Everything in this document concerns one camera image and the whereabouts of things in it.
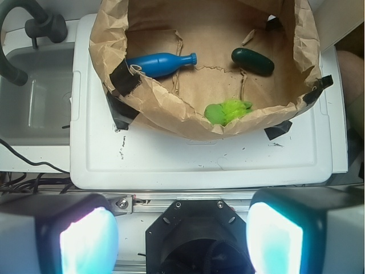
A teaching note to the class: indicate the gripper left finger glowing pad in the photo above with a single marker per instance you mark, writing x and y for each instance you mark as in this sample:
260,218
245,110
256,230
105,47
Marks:
65,233

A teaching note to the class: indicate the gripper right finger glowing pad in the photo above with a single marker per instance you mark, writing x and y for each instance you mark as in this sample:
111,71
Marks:
306,230

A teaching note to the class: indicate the dark green plastic pickle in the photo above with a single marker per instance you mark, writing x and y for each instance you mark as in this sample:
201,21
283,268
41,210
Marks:
252,61

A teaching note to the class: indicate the white plastic bin lid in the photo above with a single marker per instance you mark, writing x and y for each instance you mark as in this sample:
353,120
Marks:
103,157

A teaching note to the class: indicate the grey toy sink basin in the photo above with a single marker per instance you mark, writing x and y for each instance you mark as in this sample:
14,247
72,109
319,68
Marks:
35,117

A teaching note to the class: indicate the green plush toy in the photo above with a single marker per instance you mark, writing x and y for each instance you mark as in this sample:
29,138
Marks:
227,111

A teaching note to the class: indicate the blue plastic bottle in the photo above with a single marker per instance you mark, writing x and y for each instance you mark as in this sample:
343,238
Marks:
162,64

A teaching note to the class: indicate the brown paper bag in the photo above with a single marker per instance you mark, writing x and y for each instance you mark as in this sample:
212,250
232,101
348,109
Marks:
283,31

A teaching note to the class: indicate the dark grey toy faucet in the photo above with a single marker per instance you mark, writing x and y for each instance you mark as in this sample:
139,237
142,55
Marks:
43,23

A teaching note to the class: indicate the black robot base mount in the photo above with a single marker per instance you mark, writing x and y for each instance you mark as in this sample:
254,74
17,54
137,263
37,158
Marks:
197,236

